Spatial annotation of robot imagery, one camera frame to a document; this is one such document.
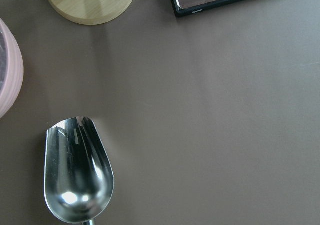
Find pink ribbed ice bowl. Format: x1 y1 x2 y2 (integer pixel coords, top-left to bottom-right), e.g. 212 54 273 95
0 20 24 117

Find round wooden stand base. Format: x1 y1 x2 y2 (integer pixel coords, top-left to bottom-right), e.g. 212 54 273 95
48 0 133 26

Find stainless steel ice scoop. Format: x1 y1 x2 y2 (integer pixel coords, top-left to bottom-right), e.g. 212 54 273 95
43 116 114 225

